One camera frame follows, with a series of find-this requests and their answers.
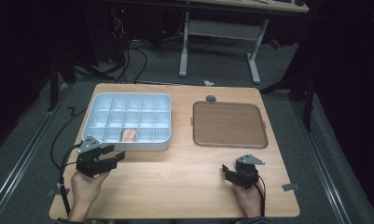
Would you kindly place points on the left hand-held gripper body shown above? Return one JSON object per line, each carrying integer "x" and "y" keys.
{"x": 90, "y": 163}

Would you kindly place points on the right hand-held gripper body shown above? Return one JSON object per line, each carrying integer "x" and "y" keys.
{"x": 246, "y": 174}

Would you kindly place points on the white compartment storage box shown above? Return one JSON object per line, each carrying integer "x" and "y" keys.
{"x": 127, "y": 123}

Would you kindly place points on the person's right hand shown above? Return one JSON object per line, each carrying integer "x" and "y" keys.
{"x": 250, "y": 200}

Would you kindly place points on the person's left hand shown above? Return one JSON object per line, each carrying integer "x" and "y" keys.
{"x": 85, "y": 189}

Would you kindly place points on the grey tape piece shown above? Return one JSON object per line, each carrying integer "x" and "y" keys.
{"x": 55, "y": 192}
{"x": 291, "y": 187}

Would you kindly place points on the brown wooden tray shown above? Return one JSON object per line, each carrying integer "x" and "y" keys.
{"x": 229, "y": 124}

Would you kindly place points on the dark round table grommet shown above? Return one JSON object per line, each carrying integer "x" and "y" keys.
{"x": 211, "y": 99}

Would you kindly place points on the black metal stand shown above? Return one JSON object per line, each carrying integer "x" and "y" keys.
{"x": 307, "y": 102}
{"x": 54, "y": 84}

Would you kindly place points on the white crumpled paper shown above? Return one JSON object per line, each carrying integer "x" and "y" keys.
{"x": 208, "y": 83}

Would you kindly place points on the white-legged wooden desk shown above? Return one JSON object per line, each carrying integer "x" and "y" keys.
{"x": 225, "y": 29}

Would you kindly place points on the metal floor rail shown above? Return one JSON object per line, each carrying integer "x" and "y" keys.
{"x": 321, "y": 168}
{"x": 23, "y": 155}

